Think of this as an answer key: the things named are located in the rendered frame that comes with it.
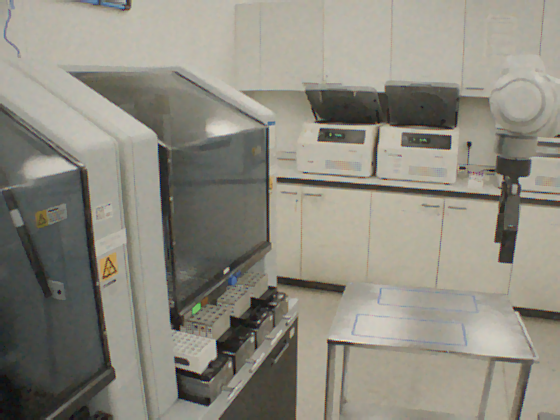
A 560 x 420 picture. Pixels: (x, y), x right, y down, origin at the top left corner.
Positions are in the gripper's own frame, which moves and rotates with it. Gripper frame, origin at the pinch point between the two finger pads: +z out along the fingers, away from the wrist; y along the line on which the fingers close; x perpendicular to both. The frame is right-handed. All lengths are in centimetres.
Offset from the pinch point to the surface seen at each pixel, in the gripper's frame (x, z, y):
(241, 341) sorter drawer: 67, 39, 4
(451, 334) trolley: 7.8, 38.1, 27.7
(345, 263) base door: 85, 95, 219
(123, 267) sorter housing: 75, 3, -34
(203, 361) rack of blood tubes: 70, 36, -13
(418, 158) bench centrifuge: 37, 13, 220
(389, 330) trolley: 27, 38, 25
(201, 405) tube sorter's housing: 68, 47, -18
